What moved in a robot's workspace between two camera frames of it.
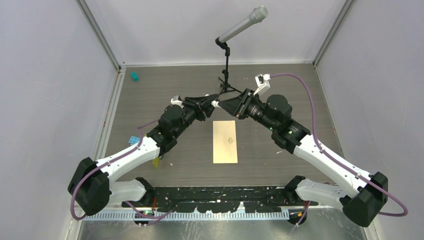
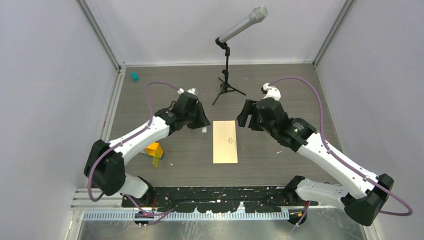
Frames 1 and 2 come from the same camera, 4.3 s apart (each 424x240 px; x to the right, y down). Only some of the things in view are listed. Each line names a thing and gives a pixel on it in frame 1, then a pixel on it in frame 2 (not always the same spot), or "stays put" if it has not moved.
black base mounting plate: x=220 y=199 stays put
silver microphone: x=258 y=14 stays put
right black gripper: x=238 y=106 → x=249 y=108
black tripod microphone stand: x=225 y=84 stays put
